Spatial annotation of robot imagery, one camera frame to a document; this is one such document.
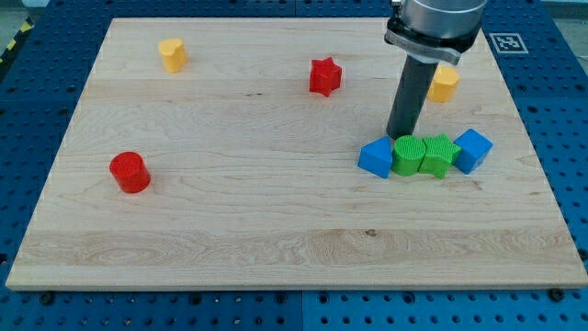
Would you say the wooden board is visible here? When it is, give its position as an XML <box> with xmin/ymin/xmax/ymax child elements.
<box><xmin>6</xmin><ymin>18</ymin><xmax>587</xmax><ymax>291</ymax></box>

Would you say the green cylinder block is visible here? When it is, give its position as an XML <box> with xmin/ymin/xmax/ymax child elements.
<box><xmin>391</xmin><ymin>135</ymin><xmax>426</xmax><ymax>177</ymax></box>

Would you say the yellow hexagon block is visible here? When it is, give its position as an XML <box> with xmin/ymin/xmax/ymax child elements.
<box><xmin>427</xmin><ymin>66</ymin><xmax>460</xmax><ymax>103</ymax></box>

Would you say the red cylinder block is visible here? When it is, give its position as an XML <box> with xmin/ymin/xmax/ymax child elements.
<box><xmin>109</xmin><ymin>151</ymin><xmax>151</xmax><ymax>194</ymax></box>

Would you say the blue cube block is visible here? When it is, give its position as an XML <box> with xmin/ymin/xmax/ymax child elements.
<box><xmin>454</xmin><ymin>129</ymin><xmax>493</xmax><ymax>175</ymax></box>

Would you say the yellow heart block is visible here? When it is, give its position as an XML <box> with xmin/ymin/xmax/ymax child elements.
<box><xmin>158</xmin><ymin>38</ymin><xmax>188</xmax><ymax>74</ymax></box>

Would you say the red star block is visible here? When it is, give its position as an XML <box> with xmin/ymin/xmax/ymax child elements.
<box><xmin>309</xmin><ymin>57</ymin><xmax>343</xmax><ymax>97</ymax></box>

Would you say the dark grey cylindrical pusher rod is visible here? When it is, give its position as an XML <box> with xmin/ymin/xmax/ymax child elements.
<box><xmin>386</xmin><ymin>55</ymin><xmax>438</xmax><ymax>140</ymax></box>

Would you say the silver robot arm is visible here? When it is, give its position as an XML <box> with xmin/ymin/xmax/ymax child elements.
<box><xmin>384</xmin><ymin>0</ymin><xmax>487</xmax><ymax>140</ymax></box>

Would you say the blue triangle block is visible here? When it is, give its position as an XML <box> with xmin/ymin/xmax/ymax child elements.
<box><xmin>357</xmin><ymin>136</ymin><xmax>393</xmax><ymax>178</ymax></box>

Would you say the black white fiducial marker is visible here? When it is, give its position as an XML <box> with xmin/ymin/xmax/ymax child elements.
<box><xmin>490</xmin><ymin>32</ymin><xmax>528</xmax><ymax>54</ymax></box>

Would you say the green star block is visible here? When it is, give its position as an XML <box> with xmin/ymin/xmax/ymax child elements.
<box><xmin>418</xmin><ymin>133</ymin><xmax>462</xmax><ymax>179</ymax></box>

